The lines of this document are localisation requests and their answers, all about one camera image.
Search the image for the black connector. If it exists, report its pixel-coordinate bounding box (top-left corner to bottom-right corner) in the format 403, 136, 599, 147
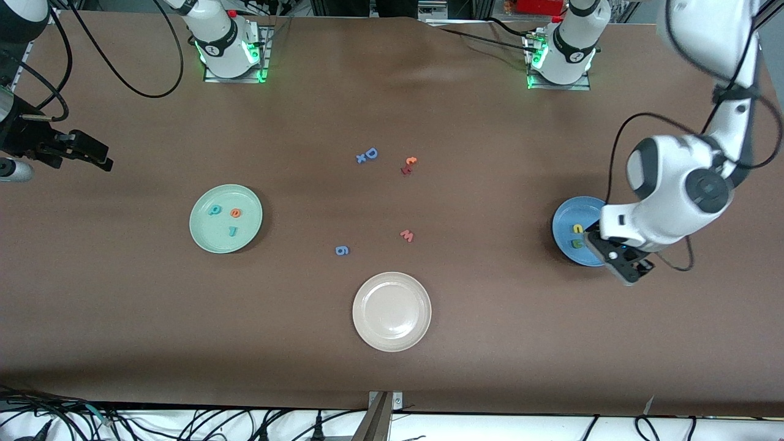
12, 420, 53, 441

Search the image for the red box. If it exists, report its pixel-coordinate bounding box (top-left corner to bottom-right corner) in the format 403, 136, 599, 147
516, 0, 565, 16

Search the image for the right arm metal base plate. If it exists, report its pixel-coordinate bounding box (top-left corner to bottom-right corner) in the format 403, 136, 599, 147
204, 24, 270, 83

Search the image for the metal clamp plate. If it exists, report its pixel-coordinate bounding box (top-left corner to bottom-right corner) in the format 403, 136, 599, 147
367, 391, 404, 412

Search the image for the brown table cover sheet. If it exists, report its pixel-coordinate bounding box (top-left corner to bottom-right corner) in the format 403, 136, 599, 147
0, 11, 784, 417

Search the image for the light green plate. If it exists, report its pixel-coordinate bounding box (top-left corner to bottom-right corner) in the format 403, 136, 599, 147
189, 184, 263, 254

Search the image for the teal cable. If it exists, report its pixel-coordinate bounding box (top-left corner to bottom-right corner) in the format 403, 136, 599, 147
83, 403, 117, 428

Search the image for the blue plate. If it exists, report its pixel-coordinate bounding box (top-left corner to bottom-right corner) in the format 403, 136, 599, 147
552, 196, 613, 267

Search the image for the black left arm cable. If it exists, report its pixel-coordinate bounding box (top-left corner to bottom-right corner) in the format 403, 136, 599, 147
606, 0, 783, 271

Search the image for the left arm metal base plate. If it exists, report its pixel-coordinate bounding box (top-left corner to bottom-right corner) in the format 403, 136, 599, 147
527, 31, 592, 91

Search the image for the beige plate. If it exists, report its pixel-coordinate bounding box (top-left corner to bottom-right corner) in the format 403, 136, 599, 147
352, 272, 432, 353

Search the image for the aluminium beam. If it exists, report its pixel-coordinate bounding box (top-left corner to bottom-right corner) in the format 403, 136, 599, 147
349, 392, 393, 441

